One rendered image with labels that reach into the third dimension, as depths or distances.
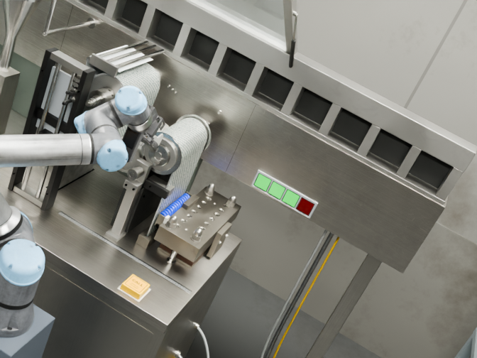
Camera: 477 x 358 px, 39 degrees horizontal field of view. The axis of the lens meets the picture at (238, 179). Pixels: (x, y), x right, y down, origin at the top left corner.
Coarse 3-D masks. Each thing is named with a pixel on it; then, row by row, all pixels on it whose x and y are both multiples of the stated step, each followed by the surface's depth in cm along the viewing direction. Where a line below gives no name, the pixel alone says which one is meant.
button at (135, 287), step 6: (132, 276) 218; (126, 282) 215; (132, 282) 216; (138, 282) 217; (144, 282) 218; (120, 288) 215; (126, 288) 214; (132, 288) 214; (138, 288) 215; (144, 288) 216; (132, 294) 214; (138, 294) 213
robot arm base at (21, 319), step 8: (0, 304) 178; (32, 304) 185; (0, 312) 178; (8, 312) 179; (16, 312) 180; (24, 312) 182; (32, 312) 185; (0, 320) 179; (8, 320) 179; (16, 320) 180; (24, 320) 182; (32, 320) 186; (0, 328) 179; (8, 328) 182; (16, 328) 182; (24, 328) 183; (0, 336) 180; (8, 336) 181; (16, 336) 183
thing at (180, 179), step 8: (192, 160) 240; (184, 168) 236; (192, 168) 247; (176, 176) 232; (184, 176) 241; (168, 184) 228; (176, 184) 237; (184, 184) 247; (176, 192) 243; (184, 192) 254; (160, 200) 232; (168, 200) 239; (160, 208) 235
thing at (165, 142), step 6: (168, 144) 222; (144, 150) 226; (174, 150) 222; (174, 156) 222; (150, 162) 226; (168, 162) 224; (174, 162) 223; (156, 168) 226; (162, 168) 225; (168, 168) 225
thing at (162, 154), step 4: (160, 144) 222; (160, 148) 222; (164, 148) 222; (148, 152) 224; (156, 152) 223; (160, 152) 223; (164, 152) 222; (168, 152) 222; (152, 156) 224; (156, 156) 224; (160, 156) 223; (164, 156) 222; (168, 156) 222; (152, 160) 225; (160, 160) 223; (164, 160) 223; (168, 160) 223; (160, 164) 224; (164, 164) 223
